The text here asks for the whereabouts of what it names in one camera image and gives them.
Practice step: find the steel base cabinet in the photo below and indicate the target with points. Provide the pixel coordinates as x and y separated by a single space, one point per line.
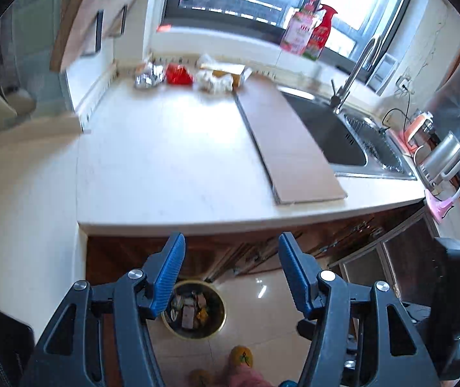
407 258

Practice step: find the red spray bottle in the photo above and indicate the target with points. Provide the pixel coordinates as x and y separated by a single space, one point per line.
325 28

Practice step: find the white wall socket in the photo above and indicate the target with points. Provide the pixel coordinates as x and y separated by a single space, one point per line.
403 84

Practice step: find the brown cardboard sheet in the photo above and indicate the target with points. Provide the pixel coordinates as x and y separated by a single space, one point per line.
290 141

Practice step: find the person's right leg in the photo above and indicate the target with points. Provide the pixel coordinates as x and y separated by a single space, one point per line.
246 379

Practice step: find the silver metal holder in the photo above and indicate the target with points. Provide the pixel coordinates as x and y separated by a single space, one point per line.
443 161

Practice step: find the steel sink faucet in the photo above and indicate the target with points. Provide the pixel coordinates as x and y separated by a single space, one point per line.
350 80

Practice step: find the silver foil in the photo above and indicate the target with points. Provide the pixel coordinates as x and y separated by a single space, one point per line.
149 76

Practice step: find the small orange sticker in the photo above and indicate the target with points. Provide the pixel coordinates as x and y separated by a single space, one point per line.
164 28

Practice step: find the round trash bin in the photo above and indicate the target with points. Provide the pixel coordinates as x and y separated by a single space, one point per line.
213 328

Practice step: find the pink refill pouch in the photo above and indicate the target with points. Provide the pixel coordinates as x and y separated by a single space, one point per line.
298 32

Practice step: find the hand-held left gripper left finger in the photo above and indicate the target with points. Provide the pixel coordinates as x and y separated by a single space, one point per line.
169 278

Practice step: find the white paper bag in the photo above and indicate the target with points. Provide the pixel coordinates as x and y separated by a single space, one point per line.
213 82

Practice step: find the stainless steel sink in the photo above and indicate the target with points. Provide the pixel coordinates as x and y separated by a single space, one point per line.
334 137

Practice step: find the yellow slipper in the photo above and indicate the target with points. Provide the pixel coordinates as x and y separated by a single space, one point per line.
201 377
241 356

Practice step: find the red snack bag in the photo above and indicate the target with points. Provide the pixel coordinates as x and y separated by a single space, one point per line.
179 74

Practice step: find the yellow and white carton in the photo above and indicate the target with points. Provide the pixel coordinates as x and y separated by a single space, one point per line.
232 71

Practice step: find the white and pink gooseneck lamp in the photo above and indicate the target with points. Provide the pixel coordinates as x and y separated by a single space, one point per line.
439 209

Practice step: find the pink electric kettle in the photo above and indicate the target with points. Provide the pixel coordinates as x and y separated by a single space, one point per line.
417 129

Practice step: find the wooden base cabinets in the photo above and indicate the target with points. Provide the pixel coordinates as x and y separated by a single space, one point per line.
221 250

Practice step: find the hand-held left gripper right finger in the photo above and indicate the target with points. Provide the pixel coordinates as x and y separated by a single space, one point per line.
294 278

